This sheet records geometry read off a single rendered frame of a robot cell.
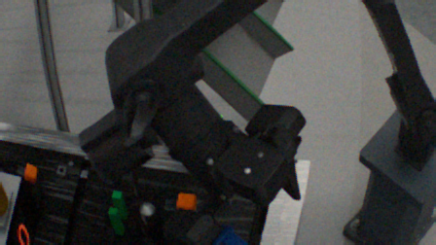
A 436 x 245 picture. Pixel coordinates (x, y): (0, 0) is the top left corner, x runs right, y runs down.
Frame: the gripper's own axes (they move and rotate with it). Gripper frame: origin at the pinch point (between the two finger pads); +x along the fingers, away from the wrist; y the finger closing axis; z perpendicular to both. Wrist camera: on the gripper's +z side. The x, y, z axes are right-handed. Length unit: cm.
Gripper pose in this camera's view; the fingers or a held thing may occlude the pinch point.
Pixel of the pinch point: (260, 209)
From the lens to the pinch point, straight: 83.8
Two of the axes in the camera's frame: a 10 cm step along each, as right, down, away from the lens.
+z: 5.8, 0.6, -8.1
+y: 5.9, -7.2, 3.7
